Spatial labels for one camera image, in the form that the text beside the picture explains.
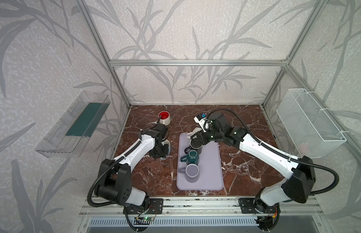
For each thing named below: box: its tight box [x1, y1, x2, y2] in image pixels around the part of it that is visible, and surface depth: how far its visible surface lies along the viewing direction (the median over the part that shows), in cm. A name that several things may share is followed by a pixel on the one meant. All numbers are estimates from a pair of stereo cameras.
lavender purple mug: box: [179, 163, 200, 180], surface depth 80 cm
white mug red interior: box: [157, 110, 171, 126], surface depth 107 cm
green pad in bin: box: [65, 102, 111, 138], surface depth 68 cm
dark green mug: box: [180, 149, 200, 166], surface depth 83 cm
